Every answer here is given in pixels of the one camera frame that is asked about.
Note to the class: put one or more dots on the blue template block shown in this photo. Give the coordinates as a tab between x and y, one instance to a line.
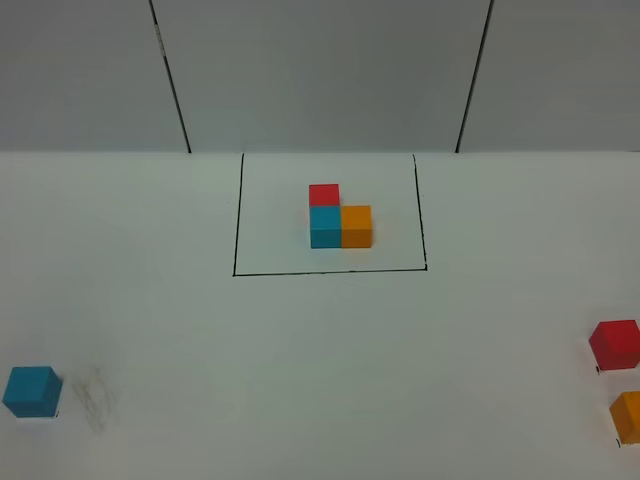
325	227

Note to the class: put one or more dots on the orange template block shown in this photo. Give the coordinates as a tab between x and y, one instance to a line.
356	226

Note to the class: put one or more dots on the red template block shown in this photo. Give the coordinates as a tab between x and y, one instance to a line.
321	195

